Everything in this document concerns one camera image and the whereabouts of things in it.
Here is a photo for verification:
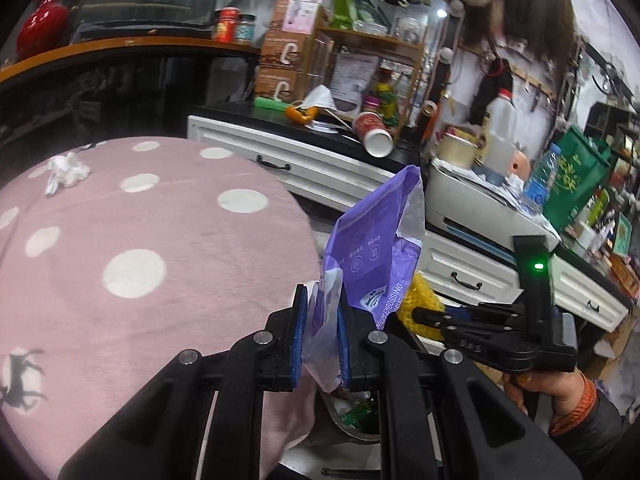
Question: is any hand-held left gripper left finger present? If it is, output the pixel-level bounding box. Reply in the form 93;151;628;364
57;284;311;480

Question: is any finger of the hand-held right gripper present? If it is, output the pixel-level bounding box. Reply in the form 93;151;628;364
412;307;482;335
442;302;526;323

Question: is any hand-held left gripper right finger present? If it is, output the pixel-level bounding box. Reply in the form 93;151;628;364
337;300;583;480

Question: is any yellow scrubber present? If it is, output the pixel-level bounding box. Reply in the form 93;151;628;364
397;275;446;338

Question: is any metal trash bin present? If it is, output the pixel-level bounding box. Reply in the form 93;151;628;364
280;385;386;461

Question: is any green plastic bottle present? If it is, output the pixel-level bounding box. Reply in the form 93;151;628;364
340;400;382;433

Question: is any purple plastic packet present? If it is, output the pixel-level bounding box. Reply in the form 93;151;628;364
302;164;426;393

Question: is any person's right forearm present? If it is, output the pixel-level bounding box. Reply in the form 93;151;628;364
547;377;632;480

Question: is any person's right hand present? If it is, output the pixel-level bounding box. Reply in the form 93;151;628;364
502;367;588;426

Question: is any white printer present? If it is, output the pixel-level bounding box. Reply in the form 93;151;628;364
427;157;562;252

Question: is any blue water bottle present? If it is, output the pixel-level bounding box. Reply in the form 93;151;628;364
522;142;564;206

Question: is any green shopping bag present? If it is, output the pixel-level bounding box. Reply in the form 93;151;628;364
542;125;614;234

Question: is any cream round container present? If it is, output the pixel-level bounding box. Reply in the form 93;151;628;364
435;132;481;171

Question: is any red-capped plastic milk jug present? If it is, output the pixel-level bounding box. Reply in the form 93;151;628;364
482;89;516;186

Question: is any white drawer cabinet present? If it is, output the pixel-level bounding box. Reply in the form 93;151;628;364
187;102;631;333

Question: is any red and white paper cup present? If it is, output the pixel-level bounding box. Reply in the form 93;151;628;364
352;111;395;156

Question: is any pink polka-dot blanket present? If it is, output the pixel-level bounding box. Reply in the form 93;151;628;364
0;136;323;480

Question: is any black hanging bag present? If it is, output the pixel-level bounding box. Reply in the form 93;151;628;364
470;57;514;121

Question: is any colourful bottle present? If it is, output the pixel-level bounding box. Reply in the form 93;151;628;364
375;67;401;126

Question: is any orange plastic object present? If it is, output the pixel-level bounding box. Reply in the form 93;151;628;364
285;104;321;125

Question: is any white face mask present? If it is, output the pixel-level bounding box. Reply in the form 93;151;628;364
300;85;342;114

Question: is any white printed sheet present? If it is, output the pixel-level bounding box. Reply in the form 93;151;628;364
330;52;379;101

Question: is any wooden shelf rack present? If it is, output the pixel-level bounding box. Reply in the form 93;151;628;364
312;25;426;132

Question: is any crumpled white tissue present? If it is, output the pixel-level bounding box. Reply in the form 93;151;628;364
45;152;92;197

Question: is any dark brown fur garment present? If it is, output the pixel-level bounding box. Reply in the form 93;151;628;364
465;0;577;67

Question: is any red can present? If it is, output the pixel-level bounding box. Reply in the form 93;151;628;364
212;7;240;44

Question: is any green foil packet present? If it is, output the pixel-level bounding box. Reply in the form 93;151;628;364
332;0;377;31

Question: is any dark wooden-edged display counter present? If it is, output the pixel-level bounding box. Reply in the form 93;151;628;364
0;0;262;146

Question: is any red vase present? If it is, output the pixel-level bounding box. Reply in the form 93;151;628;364
16;0;72;59

